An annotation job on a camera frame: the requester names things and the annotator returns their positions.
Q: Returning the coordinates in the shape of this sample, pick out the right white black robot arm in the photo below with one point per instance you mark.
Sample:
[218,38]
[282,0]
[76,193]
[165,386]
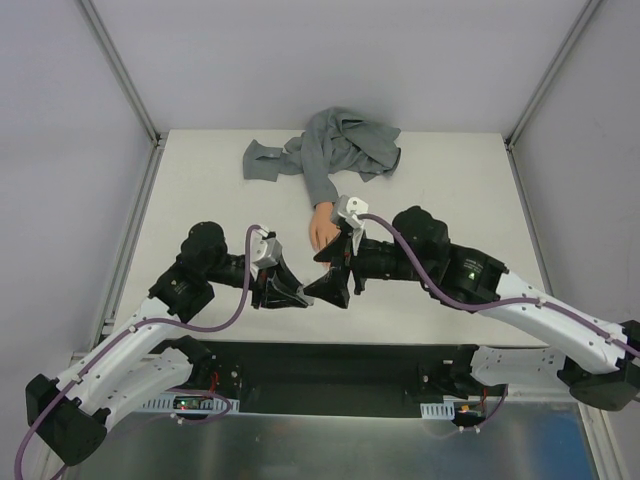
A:
[595,361]

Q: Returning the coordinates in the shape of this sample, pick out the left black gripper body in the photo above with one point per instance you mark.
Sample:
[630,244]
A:
[261,288]

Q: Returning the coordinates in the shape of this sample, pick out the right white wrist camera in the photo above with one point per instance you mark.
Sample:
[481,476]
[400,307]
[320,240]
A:
[348,214]

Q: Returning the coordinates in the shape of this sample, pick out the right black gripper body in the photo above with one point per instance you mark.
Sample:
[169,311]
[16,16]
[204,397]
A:
[351,262]

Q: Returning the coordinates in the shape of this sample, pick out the aluminium frame post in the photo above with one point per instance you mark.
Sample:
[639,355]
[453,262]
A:
[569,43]
[108,48]

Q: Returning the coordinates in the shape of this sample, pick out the left aluminium frame post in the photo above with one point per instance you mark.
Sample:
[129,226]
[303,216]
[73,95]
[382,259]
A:
[108,48]

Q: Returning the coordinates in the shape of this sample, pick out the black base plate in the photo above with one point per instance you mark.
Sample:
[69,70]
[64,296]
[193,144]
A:
[356,380]

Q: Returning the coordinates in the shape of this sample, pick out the right aluminium frame post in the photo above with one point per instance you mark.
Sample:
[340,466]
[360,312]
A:
[569,43]

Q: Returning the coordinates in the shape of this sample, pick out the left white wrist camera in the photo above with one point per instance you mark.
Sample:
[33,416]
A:
[265,251]

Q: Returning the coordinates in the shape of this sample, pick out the grey crumpled shirt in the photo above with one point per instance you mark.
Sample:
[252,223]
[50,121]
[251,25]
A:
[334,140]

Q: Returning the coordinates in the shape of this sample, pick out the mannequin hand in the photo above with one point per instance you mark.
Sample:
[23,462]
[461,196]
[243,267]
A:
[322,230]

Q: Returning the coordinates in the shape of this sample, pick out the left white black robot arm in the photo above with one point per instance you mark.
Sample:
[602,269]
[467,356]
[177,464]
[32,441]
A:
[154,350]

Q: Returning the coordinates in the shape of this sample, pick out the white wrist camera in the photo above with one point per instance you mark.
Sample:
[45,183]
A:
[348,214]
[265,251]

